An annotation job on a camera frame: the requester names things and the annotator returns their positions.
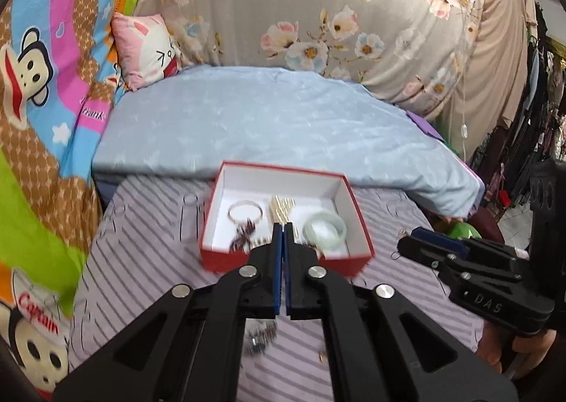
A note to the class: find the grey floral sheet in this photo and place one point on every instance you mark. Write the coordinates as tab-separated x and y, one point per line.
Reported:
309	8

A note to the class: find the beige curtain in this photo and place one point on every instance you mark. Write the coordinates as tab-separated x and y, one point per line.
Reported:
499	52

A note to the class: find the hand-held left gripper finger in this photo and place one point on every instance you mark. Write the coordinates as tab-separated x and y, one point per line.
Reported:
288	260
277	260

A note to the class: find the person's right hand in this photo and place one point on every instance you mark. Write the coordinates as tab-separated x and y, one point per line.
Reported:
530	353

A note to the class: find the red cardboard box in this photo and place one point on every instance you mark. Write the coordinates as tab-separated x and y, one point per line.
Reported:
283	183

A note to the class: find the pink cartoon pillow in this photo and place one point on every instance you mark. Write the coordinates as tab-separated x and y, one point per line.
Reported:
146	48

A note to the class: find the light blue quilt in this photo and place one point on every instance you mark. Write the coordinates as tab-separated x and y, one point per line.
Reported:
265	119

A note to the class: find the pearl hair clip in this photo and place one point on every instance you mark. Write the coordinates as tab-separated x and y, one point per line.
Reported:
283	207

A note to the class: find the hanging dark clothes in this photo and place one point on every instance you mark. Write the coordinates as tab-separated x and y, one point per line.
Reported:
544	74

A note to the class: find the pale green jade bangle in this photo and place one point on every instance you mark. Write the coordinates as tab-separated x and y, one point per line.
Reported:
309	229

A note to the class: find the colourful cartoon monkey blanket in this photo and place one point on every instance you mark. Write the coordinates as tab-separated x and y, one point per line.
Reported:
44	119

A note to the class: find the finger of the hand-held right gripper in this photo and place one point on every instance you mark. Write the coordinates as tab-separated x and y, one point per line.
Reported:
424	251
437	237

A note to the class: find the purple cloth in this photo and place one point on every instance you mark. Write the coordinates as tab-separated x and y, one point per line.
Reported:
424	123

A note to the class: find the green cloth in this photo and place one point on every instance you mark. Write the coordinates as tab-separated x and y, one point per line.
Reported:
460	229

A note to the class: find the silver wrist watch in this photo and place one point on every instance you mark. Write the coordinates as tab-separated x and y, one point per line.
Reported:
261	335

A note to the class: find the thin gold bangle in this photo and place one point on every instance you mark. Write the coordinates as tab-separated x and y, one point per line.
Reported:
230	212

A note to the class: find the grey striped bedsheet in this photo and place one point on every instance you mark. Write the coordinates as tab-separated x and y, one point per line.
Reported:
146	242

